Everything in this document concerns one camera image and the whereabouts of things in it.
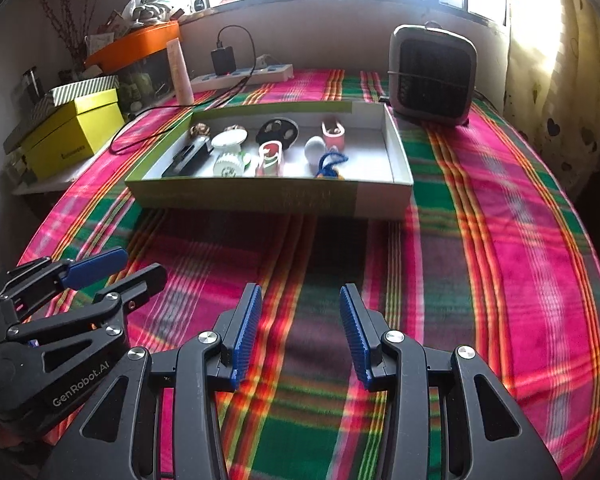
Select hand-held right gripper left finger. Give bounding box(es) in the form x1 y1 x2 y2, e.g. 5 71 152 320
40 282 263 480

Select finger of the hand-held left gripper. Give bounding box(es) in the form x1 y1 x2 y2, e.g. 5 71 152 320
0 262 168 389
0 247 129 318

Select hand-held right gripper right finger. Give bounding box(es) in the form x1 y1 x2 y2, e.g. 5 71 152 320
340 282 563 480

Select black electric shaver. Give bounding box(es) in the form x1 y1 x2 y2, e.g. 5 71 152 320
161 141 213 178

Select green white cardboard box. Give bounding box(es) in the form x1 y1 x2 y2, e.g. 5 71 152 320
125 100 415 221

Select blue yellow keychain toy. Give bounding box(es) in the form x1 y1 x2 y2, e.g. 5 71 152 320
314 149 350 181

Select pink silicone clip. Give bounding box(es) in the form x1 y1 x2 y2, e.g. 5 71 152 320
256 141 284 177
321 119 346 150

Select white egg-shaped gadget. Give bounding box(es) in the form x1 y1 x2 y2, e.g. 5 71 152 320
304 137 327 163

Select black round magnetic disc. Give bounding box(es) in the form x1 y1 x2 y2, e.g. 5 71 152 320
256 117 300 148

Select yellow cardboard box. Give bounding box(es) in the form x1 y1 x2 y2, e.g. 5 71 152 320
20 89 126 181

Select pink green plaid blanket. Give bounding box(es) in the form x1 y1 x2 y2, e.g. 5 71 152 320
17 67 600 480

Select green white striped box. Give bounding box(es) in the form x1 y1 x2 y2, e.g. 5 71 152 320
2 75 120 153

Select pale green jar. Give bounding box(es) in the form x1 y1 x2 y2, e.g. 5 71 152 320
125 72 153 106

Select metal tumbler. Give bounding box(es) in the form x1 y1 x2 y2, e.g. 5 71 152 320
21 67 42 98

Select white cosmetic tube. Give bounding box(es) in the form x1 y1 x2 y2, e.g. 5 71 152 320
166 38 195 106

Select orange storage box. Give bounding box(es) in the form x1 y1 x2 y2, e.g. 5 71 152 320
84 21 181 72

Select black charger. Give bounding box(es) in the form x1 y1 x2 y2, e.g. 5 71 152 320
211 46 236 76

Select dried branches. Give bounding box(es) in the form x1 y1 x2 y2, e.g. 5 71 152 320
34 0 88 66

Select white power strip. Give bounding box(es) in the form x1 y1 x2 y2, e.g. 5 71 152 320
190 63 294 92

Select white plastic bag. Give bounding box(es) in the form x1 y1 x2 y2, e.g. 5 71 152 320
122 0 173 26

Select grey portable heater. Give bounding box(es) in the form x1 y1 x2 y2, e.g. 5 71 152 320
389 22 478 126

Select cream patterned curtain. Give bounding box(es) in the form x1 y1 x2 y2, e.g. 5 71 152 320
505 0 600 201

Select black charger cable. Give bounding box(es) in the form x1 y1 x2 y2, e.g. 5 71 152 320
111 25 257 156

